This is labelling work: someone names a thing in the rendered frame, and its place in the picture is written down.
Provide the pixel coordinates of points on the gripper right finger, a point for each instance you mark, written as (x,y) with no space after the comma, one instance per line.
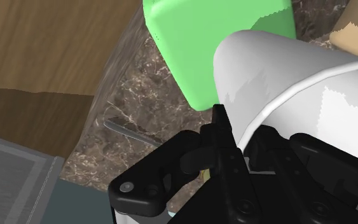
(324,167)

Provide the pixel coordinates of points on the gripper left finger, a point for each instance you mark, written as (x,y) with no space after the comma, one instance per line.
(154,173)

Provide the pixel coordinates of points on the grey metal knife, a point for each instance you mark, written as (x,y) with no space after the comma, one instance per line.
(126,132)

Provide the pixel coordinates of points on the green robot stand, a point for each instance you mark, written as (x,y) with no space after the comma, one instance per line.
(191,46)

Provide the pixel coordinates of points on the grey cabinet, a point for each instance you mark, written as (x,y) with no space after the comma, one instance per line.
(8,180)

